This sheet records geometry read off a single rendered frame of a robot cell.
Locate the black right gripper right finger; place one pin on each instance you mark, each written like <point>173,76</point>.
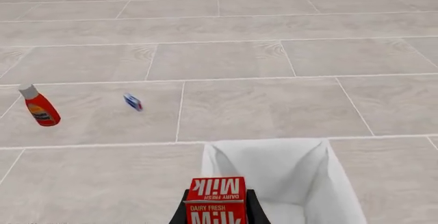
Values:
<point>256,209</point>

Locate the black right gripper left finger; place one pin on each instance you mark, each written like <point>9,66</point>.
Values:
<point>179,212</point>

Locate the red milk carton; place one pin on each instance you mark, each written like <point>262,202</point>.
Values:
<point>216,201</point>

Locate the white basket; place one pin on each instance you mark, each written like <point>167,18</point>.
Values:
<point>273,167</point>

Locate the small blue white box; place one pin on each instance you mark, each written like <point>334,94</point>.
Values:
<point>133,102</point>

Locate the red ketchup bottle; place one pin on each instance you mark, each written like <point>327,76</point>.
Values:
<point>42,109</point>

